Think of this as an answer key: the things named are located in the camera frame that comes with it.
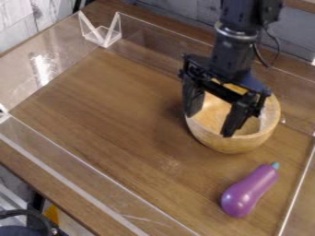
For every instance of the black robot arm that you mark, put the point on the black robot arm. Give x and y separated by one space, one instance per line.
223 73

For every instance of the clear acrylic tray wall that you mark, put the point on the clear acrylic tray wall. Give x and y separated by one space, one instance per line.
93 134

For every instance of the purple toy eggplant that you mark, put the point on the purple toy eggplant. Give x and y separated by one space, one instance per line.
241 196

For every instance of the brown wooden bowl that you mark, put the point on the brown wooden bowl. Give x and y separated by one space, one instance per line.
207 122

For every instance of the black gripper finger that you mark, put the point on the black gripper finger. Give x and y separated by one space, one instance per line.
243 109
192 95

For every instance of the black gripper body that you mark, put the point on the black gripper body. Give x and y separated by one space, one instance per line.
213 83

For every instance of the black clamp with bolt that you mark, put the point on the black clamp with bolt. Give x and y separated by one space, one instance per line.
49 229

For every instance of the clear acrylic corner bracket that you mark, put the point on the clear acrylic corner bracket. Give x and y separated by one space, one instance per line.
101 35

